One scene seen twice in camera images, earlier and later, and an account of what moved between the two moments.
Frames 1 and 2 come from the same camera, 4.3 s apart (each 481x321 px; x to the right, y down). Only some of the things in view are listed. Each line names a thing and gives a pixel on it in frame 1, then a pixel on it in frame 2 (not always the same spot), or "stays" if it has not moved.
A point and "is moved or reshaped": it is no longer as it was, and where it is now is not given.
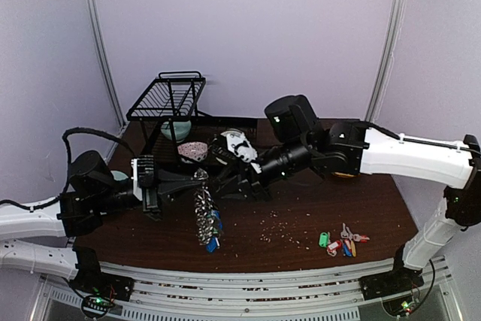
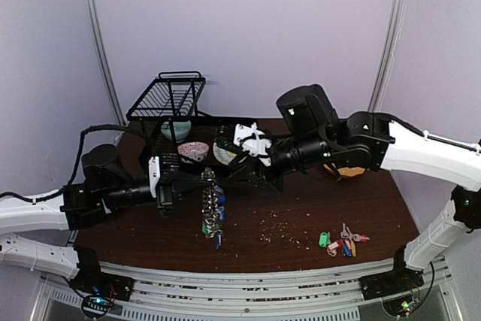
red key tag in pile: x=333 y=247 stays
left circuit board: x=95 y=306 stays
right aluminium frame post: x=391 y=35 stays
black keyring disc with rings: x=204 y=207 is moved or reshaped
